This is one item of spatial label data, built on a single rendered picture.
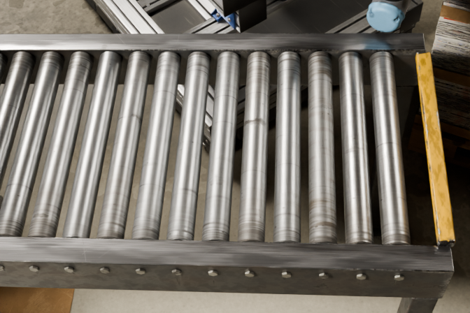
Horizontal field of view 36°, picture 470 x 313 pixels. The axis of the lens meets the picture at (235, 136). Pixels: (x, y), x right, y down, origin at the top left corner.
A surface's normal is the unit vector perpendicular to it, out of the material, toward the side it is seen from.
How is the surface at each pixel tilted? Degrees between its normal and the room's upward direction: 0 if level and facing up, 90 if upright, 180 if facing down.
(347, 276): 90
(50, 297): 0
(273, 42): 0
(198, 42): 0
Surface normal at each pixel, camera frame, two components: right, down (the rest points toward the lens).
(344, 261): -0.06, -0.57
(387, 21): -0.40, 0.77
